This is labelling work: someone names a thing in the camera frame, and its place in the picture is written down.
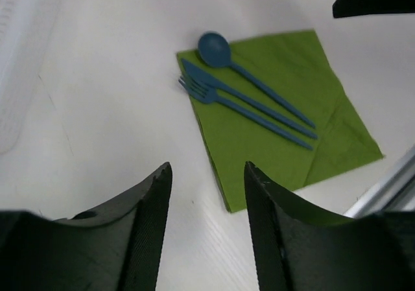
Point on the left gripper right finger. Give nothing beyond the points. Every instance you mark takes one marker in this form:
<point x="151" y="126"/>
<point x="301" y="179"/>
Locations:
<point x="301" y="246"/>

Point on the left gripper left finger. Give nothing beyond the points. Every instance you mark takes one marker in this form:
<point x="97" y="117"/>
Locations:
<point x="114" y="246"/>

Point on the green paper napkin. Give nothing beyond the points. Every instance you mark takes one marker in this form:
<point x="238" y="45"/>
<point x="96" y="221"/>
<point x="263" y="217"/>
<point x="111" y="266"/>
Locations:
<point x="294" y="65"/>

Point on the blue plastic spoon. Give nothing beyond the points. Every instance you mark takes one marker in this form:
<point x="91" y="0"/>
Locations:
<point x="215" y="51"/>

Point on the blue plastic fork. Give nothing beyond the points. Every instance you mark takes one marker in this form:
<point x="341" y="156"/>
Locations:
<point x="209" y="95"/>

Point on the blue plastic knife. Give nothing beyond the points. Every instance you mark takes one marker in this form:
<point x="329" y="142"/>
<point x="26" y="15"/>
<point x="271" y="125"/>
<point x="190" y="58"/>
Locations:
<point x="205" y="79"/>

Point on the large white plastic basket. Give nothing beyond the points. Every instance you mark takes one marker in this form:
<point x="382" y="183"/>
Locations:
<point x="25" y="29"/>

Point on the aluminium front rail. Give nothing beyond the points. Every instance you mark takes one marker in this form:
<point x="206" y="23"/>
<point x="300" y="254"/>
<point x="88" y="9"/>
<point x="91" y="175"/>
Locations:
<point x="393" y="192"/>

